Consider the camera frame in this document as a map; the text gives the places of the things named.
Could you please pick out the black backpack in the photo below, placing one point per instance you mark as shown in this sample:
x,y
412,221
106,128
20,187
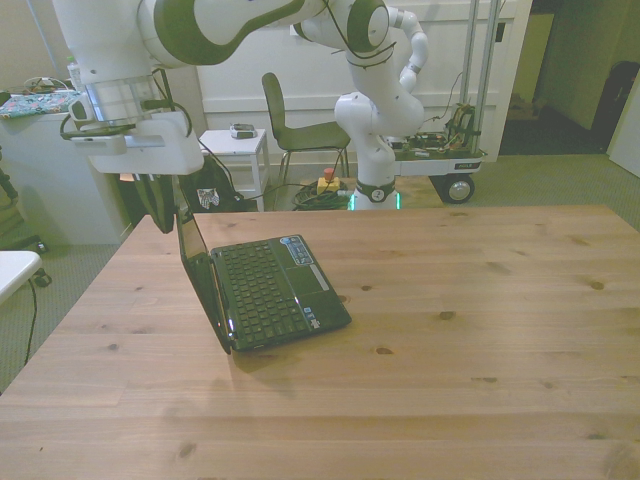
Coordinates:
x,y
210,190

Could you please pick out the white side table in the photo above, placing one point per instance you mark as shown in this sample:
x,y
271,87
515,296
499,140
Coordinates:
x,y
235,145

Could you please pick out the small grey device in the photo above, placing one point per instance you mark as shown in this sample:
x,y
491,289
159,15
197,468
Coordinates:
x,y
243,131

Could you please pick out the teal patterned cloth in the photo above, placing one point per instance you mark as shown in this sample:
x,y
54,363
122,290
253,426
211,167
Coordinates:
x,y
35,104

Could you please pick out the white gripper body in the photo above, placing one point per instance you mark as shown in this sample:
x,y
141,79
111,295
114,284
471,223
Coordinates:
x,y
160,142

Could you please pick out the wheeled equipment cart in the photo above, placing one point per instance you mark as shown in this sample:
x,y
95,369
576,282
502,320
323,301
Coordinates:
x,y
445,150

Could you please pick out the black laptop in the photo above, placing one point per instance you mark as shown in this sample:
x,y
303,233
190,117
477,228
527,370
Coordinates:
x,y
270,285

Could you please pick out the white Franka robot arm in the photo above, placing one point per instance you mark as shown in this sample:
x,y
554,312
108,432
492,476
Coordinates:
x,y
370,125

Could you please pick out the clear plastic bottle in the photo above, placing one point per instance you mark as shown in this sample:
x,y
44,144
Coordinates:
x,y
74,72

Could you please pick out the black tripod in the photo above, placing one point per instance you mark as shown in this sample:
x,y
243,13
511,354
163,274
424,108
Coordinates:
x,y
7,195

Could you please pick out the brown cardboard box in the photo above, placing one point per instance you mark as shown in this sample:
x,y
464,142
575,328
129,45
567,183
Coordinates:
x,y
525,107

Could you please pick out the white plastic tabletop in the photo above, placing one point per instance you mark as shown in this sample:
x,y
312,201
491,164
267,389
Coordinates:
x,y
15,272

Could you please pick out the yellow emergency stop button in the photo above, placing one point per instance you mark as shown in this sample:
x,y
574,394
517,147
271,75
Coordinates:
x,y
328,182

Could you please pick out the dark plywood chair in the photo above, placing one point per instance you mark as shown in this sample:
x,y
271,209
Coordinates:
x,y
295,130

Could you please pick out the white cabinet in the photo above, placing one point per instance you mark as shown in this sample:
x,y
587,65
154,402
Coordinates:
x,y
45,170

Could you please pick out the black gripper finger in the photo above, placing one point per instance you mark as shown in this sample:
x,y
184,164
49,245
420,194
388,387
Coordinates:
x,y
169,200
150,205

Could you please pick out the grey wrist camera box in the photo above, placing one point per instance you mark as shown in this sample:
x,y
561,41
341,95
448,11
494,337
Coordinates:
x,y
80,110

